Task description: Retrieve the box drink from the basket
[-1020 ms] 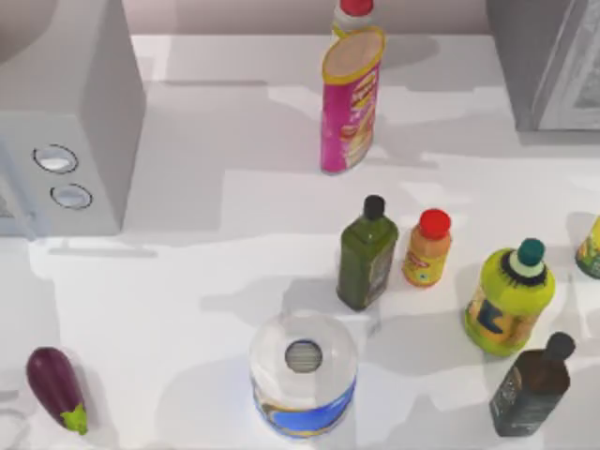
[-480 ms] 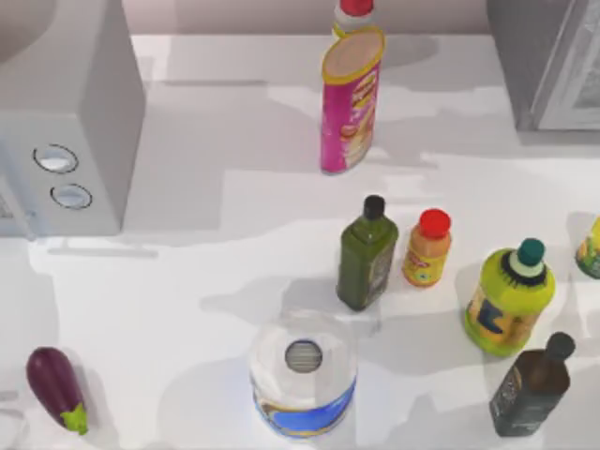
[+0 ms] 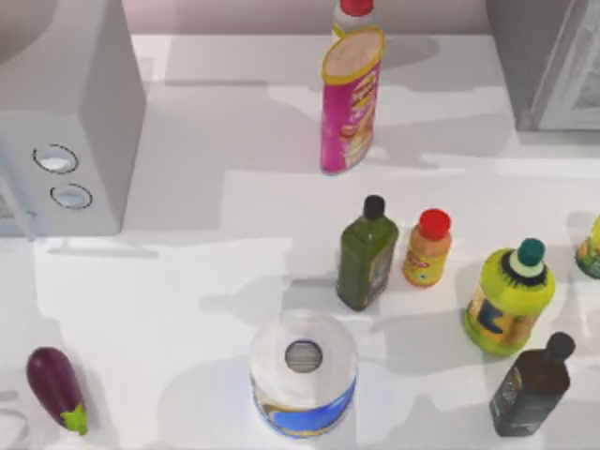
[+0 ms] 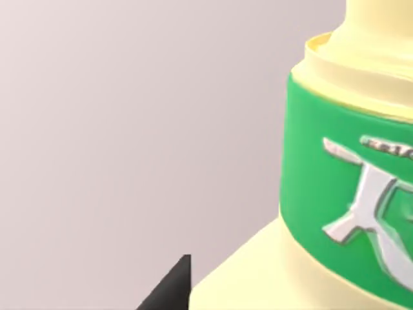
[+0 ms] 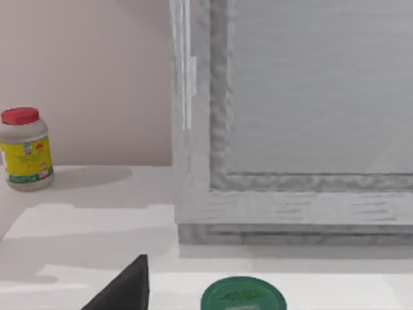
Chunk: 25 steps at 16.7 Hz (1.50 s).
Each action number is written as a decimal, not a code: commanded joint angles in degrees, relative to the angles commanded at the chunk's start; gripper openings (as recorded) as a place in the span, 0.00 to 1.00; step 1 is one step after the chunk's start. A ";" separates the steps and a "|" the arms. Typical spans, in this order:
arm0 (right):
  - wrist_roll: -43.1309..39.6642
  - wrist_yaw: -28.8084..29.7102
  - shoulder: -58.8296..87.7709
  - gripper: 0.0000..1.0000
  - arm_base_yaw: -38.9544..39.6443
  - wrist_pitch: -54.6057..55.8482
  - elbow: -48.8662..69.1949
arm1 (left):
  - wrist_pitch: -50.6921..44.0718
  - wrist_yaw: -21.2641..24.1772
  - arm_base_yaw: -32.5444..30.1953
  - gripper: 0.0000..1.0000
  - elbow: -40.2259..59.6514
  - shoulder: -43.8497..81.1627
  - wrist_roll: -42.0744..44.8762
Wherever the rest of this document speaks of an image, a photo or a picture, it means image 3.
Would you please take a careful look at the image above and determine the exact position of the green bottle with black cap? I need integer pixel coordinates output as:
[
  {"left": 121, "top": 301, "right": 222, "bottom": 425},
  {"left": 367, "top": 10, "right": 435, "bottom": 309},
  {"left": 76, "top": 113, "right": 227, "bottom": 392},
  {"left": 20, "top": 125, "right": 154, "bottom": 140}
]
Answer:
[{"left": 336, "top": 194, "right": 400, "bottom": 312}]

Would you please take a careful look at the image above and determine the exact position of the pink snack can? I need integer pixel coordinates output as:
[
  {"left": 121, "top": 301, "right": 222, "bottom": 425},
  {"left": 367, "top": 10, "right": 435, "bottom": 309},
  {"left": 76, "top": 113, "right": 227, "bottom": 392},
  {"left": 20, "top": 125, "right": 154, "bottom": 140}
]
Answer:
[{"left": 320, "top": 25, "right": 387, "bottom": 176}]

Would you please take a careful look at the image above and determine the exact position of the orange bottle with red cap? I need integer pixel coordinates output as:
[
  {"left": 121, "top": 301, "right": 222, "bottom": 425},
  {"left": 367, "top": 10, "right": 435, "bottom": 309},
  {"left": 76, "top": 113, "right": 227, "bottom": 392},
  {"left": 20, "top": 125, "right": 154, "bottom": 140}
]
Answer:
[{"left": 402, "top": 208, "right": 453, "bottom": 289}]

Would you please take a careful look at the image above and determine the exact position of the white paper towel roll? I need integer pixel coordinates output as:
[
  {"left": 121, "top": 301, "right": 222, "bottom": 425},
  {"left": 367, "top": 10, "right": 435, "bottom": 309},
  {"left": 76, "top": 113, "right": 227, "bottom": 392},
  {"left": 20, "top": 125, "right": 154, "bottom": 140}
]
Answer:
[{"left": 247, "top": 308, "right": 359, "bottom": 439}]

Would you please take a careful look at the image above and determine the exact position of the white bottle with red cap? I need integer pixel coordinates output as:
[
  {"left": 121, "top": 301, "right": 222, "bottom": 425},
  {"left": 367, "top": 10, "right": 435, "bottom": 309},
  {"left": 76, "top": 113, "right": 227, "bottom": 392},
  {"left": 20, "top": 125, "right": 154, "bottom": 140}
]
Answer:
[{"left": 331, "top": 0, "right": 377, "bottom": 44}]

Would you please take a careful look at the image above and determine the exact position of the yellow-green bottle with teal cap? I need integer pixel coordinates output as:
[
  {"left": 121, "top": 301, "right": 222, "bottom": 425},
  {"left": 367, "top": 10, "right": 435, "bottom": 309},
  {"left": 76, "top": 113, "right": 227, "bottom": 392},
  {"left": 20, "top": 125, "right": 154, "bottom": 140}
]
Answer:
[{"left": 464, "top": 237, "right": 557, "bottom": 356}]

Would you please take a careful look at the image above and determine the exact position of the small microwave knob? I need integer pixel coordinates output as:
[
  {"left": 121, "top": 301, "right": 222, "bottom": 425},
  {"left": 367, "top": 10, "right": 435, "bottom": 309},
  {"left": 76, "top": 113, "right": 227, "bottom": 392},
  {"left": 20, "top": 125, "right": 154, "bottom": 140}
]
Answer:
[{"left": 49, "top": 183, "right": 94, "bottom": 209}]

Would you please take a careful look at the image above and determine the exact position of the pale microwave oven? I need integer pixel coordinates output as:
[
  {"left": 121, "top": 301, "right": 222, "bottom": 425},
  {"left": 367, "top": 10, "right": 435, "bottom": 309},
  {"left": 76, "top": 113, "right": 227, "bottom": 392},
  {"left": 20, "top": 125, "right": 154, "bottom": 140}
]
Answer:
[{"left": 0, "top": 0, "right": 147, "bottom": 239}]

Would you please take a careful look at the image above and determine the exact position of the large microwave knob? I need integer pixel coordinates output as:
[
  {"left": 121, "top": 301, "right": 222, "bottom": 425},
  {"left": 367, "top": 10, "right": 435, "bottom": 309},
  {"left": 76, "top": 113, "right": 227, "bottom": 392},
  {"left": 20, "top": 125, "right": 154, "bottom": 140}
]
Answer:
[{"left": 32, "top": 143, "right": 80, "bottom": 175}]

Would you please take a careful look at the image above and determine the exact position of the dark brown bottle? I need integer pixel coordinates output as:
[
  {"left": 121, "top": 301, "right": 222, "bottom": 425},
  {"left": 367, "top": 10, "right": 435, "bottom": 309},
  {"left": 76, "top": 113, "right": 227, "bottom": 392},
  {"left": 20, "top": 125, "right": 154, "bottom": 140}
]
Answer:
[{"left": 488, "top": 331, "right": 578, "bottom": 438}]

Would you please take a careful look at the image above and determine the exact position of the yellow and green bottle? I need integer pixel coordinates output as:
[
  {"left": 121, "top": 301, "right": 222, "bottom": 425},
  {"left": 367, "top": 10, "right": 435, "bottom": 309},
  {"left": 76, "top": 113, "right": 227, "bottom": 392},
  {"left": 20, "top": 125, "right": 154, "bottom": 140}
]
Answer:
[{"left": 575, "top": 213, "right": 600, "bottom": 280}]

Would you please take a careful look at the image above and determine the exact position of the purple eggplant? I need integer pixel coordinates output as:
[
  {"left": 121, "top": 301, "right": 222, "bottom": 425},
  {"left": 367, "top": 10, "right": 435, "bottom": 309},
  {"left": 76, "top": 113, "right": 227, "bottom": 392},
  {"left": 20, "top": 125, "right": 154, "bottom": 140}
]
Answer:
[{"left": 25, "top": 346, "right": 89, "bottom": 437}]

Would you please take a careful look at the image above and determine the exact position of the grey cabinet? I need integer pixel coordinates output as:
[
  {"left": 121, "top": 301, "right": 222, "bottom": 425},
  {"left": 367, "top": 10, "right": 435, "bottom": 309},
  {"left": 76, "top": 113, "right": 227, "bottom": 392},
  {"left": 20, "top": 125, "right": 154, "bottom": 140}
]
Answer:
[{"left": 485, "top": 0, "right": 600, "bottom": 133}]

